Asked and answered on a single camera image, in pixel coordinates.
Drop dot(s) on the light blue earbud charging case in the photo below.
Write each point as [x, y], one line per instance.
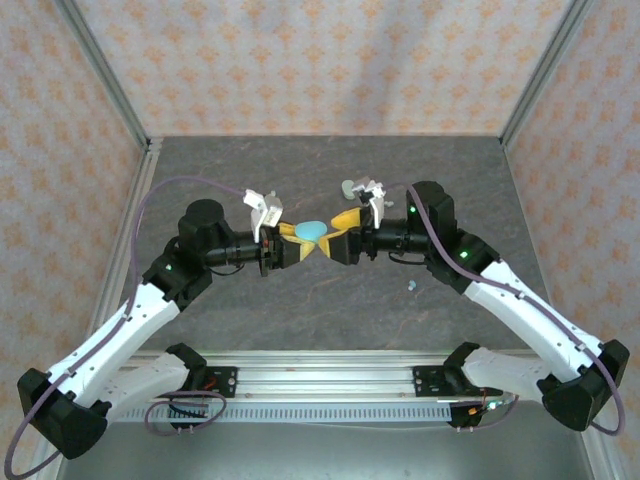
[310, 231]

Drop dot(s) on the small pale earbud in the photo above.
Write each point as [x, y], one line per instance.
[346, 189]
[412, 286]

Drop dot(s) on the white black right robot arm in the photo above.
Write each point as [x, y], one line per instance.
[525, 320]

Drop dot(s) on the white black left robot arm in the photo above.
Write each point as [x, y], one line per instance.
[150, 312]

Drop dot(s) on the grey metal sheet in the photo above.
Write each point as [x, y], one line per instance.
[325, 455]

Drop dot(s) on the aluminium table side rail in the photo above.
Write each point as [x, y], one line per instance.
[595, 455]
[147, 160]

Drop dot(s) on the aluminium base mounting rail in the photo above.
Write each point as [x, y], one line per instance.
[325, 380]

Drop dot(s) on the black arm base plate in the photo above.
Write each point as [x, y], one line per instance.
[225, 382]
[430, 382]

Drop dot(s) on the aluminium frame post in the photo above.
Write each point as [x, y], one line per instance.
[106, 75]
[545, 75]

